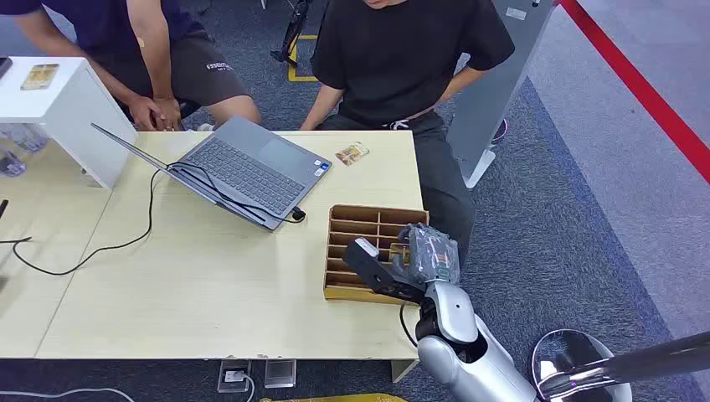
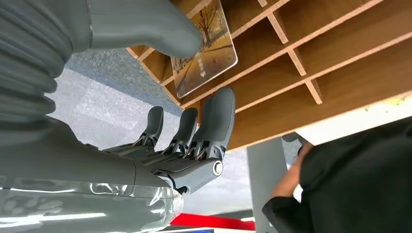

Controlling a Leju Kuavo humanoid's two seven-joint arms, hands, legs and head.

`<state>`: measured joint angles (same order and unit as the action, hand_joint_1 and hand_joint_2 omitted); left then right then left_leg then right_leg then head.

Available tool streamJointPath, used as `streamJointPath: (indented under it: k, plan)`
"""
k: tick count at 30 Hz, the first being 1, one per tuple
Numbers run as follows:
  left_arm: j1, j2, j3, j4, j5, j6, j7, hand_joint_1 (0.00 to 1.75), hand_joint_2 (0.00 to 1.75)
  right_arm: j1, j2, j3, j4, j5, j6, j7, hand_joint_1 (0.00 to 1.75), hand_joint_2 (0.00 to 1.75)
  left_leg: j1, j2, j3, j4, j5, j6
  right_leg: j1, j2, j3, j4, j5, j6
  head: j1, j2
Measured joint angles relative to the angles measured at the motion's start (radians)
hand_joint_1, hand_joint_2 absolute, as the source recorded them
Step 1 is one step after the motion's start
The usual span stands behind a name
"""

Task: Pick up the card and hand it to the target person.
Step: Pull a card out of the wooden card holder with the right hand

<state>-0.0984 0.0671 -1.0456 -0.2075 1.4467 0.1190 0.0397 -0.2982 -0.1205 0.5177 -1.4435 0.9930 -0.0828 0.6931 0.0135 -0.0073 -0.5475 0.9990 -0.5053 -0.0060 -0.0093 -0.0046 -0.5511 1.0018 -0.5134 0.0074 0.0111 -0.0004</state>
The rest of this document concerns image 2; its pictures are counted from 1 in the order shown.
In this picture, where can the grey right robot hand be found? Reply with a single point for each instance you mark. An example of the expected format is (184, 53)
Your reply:
(64, 160)

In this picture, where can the wooden slotted card rack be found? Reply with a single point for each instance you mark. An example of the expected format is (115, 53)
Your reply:
(322, 64)

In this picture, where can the person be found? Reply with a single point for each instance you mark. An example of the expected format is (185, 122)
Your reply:
(354, 186)

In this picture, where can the ribbed grey right arm sleeve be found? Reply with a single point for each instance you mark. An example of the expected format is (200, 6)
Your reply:
(29, 58)

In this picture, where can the white edged blue panel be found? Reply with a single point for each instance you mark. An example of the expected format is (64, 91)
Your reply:
(190, 231)

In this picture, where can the red strip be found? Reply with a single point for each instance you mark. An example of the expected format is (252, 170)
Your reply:
(212, 222)

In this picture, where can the grey desk leg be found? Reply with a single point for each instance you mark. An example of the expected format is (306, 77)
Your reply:
(265, 180)

